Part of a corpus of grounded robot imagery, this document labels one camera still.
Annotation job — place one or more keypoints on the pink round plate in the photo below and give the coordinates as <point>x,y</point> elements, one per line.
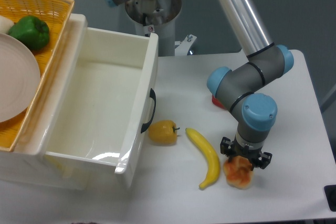
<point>20,77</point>

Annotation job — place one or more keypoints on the white drawer cabinet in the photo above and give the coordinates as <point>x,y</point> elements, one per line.
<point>29,162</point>

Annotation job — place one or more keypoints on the yellow banana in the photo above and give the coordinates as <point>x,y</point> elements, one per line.
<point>209,153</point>

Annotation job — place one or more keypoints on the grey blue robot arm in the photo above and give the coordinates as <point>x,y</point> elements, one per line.
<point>237,90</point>

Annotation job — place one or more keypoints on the black drawer handle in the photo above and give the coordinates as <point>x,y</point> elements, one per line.
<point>151,111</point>

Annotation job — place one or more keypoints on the metal bracket with bolts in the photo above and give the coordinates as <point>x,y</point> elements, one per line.
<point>185,47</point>

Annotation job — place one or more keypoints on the yellow woven basket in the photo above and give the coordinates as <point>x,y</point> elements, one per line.
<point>56,14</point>

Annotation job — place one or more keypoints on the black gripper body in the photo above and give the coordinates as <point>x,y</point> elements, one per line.
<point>245,151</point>

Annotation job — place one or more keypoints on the red bell pepper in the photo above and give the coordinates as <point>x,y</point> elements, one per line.
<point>217,103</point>

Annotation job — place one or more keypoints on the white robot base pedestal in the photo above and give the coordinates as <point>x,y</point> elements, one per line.
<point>156,16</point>

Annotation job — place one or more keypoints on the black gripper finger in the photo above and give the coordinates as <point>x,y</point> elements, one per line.
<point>260,160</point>
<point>226,148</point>

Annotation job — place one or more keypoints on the white open drawer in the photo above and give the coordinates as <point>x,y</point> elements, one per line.
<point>98,129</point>

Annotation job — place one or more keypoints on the yellow bell pepper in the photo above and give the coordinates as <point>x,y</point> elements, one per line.
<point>163,132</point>

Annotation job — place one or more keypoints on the green bell pepper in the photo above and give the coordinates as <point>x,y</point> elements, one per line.
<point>31,31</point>

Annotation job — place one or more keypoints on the white vegetable in basket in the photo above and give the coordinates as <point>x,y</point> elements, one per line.
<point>5,24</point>

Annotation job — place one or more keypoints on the black object at table edge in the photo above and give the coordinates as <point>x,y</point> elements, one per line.
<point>330,193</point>

